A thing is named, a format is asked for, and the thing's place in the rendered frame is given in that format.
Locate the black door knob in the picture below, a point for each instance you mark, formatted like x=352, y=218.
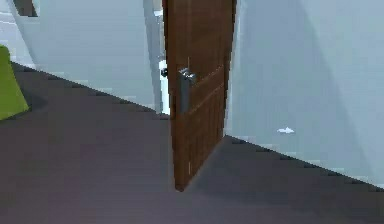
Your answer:
x=164, y=72

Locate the brown wooden room door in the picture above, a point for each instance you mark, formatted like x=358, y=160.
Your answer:
x=200, y=40

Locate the green upholstered furniture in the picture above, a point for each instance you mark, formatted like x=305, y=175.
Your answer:
x=8, y=90

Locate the dark framed wall picture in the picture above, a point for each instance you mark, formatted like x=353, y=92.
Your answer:
x=25, y=6

